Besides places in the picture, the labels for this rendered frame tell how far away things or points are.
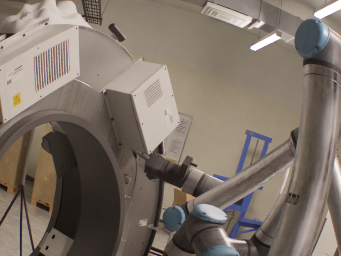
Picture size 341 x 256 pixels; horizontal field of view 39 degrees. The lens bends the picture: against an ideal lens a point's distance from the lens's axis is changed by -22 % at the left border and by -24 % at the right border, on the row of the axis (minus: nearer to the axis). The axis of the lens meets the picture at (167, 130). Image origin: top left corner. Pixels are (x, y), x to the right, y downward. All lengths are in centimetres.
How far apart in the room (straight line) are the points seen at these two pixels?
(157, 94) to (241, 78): 907
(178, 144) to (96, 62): 891
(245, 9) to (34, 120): 550
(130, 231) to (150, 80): 64
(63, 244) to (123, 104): 74
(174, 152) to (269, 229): 948
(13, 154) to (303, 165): 743
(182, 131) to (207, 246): 952
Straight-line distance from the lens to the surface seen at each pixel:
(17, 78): 143
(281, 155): 177
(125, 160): 212
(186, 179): 203
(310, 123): 106
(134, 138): 201
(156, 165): 206
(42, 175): 823
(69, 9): 190
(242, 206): 1016
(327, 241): 476
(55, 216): 253
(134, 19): 1093
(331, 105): 107
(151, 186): 229
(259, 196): 1115
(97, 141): 191
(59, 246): 235
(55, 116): 173
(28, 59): 144
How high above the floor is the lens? 156
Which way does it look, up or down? 1 degrees up
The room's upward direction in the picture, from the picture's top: 17 degrees clockwise
